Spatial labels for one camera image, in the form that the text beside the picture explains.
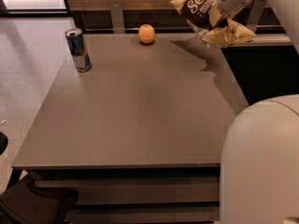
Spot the brown and yellow chip bag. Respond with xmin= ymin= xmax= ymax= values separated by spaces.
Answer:
xmin=170 ymin=0 xmax=255 ymax=48

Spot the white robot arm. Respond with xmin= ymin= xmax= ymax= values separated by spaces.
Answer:
xmin=212 ymin=0 xmax=299 ymax=224

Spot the orange fruit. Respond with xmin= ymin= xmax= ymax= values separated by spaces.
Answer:
xmin=138 ymin=24 xmax=155 ymax=44

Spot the blue silver energy drink can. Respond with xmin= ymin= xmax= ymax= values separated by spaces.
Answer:
xmin=65 ymin=28 xmax=92 ymax=73

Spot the grey metal drawer cabinet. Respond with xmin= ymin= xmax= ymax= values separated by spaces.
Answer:
xmin=13 ymin=34 xmax=247 ymax=224

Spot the dark office chair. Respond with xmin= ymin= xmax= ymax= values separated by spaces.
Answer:
xmin=0 ymin=175 xmax=78 ymax=224

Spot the right metal wall bracket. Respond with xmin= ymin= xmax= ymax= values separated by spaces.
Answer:
xmin=247 ymin=0 xmax=266 ymax=33

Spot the metal wall bracket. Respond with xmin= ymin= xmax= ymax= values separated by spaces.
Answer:
xmin=108 ymin=0 xmax=125 ymax=34
xmin=247 ymin=0 xmax=266 ymax=33

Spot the left metal wall bracket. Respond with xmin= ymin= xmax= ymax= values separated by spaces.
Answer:
xmin=108 ymin=0 xmax=125 ymax=34

